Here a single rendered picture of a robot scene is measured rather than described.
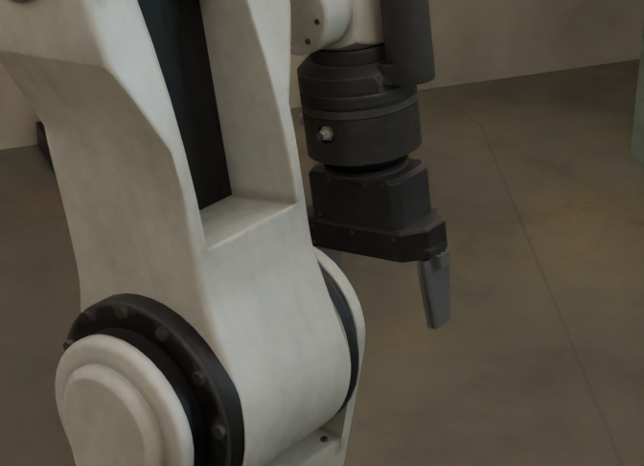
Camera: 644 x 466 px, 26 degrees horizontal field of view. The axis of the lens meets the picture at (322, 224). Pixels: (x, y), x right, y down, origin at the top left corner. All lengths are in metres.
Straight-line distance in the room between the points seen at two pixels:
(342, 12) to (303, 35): 0.03
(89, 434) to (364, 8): 0.36
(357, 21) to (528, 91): 2.18
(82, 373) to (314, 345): 0.14
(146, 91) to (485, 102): 2.34
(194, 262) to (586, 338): 1.42
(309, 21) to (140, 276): 0.24
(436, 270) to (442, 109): 1.99
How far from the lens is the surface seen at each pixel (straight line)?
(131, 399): 0.82
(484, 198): 2.62
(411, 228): 1.05
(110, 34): 0.77
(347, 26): 0.99
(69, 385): 0.86
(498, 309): 2.24
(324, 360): 0.88
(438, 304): 1.07
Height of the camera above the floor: 1.08
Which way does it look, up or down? 26 degrees down
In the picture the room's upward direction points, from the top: straight up
